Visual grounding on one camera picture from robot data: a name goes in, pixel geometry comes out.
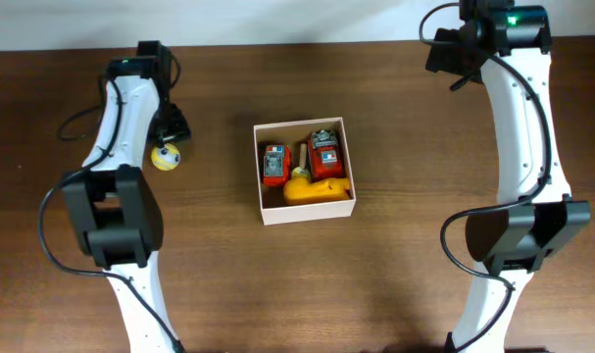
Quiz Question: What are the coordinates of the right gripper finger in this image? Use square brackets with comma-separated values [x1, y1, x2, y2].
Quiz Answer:
[449, 71, 483, 92]
[425, 45, 486, 76]

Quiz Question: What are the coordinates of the white cardboard box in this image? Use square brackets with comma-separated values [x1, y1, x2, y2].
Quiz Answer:
[253, 118, 356, 226]

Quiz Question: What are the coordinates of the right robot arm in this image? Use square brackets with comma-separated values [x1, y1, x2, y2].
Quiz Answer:
[420, 0, 591, 352]

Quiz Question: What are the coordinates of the yellow wooden rattle drum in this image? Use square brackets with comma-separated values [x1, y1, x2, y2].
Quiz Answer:
[291, 143, 312, 181]

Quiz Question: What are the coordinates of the yellow face ball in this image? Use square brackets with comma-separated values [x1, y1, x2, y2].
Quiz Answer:
[151, 143, 181, 171]

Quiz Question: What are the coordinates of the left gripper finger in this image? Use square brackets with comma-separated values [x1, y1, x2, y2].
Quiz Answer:
[149, 125, 172, 148]
[167, 103, 191, 143]

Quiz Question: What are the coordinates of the orange toy dog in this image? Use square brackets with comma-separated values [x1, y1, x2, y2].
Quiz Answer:
[283, 177, 351, 206]

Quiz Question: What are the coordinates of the red toy fire truck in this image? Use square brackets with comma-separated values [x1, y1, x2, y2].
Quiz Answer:
[308, 129, 345, 181]

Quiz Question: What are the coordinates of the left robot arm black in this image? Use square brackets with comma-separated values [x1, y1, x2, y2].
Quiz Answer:
[57, 41, 191, 352]

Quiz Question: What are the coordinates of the red toy police car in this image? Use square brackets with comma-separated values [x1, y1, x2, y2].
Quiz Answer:
[263, 144, 291, 187]

